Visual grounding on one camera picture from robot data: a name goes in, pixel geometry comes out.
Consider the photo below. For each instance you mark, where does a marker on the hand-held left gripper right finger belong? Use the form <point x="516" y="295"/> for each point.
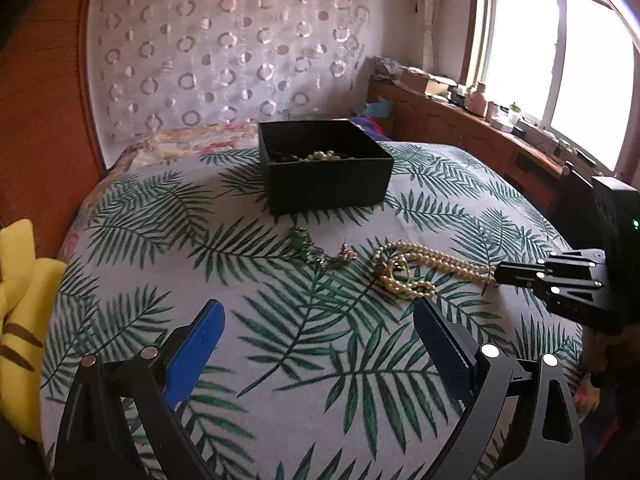
<point x="445" y="345"/>

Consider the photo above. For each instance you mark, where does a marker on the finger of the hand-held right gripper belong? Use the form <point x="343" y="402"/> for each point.
<point x="565" y="292"/>
<point x="520" y="270"/>

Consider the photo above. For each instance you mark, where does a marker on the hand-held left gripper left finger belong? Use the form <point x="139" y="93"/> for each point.
<point x="192" y="347"/>

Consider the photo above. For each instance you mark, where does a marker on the black cardboard box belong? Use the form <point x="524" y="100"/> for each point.
<point x="330" y="180"/>

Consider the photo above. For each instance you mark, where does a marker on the short pearl bead strand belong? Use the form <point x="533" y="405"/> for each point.
<point x="322" y="155"/>

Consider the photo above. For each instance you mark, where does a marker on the person's right hand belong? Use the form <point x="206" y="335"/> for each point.
<point x="592" y="365"/>

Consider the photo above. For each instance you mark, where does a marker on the leaf print bedsheet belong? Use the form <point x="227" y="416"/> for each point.
<point x="280" y="360"/>

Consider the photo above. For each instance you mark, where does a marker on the small silver brooch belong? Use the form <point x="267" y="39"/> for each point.
<point x="344" y="256"/>

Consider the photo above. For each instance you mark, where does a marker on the small potted plant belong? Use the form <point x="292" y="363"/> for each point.
<point x="513" y="112"/>

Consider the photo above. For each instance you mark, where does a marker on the long wooden cabinet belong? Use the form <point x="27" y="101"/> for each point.
<point x="450" y="120"/>

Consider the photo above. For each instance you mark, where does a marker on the yellow plush toy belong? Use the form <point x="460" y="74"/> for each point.
<point x="20" y="320"/>

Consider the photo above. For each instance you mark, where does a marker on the wooden framed window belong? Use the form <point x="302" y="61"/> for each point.
<point x="555" y="50"/>

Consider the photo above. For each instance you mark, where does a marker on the floral blanket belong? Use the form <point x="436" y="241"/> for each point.
<point x="165" y="147"/>

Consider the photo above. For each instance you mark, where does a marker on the dark blue blanket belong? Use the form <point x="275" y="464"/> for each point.
<point x="372" y="130"/>

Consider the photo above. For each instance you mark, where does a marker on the open cardboard box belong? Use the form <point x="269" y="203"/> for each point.
<point x="425" y="82"/>

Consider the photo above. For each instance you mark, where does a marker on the blue plastic bag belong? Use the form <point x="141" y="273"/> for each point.
<point x="375" y="109"/>

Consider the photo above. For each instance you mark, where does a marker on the beige window curtain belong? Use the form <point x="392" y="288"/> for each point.
<point x="425" y="15"/>

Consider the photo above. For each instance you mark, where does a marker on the wooden wardrobe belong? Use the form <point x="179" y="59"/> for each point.
<point x="40" y="110"/>

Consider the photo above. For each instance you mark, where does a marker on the circle-patterned sheer curtain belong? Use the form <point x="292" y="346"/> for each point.
<point x="225" y="55"/>

